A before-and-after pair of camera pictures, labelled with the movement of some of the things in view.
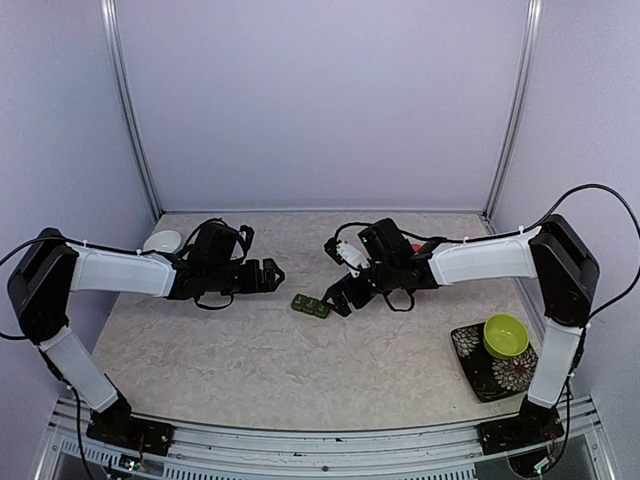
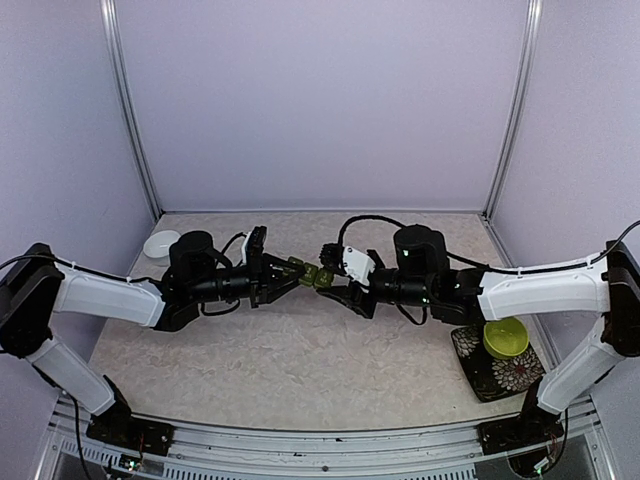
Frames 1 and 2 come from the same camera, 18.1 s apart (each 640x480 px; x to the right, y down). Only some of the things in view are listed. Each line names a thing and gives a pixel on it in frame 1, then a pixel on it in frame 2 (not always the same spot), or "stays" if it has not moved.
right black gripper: (335, 291) to (348, 297)
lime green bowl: (505, 336) stays
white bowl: (163, 240) stays
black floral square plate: (492, 377) stays
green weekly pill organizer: (311, 305) to (312, 275)
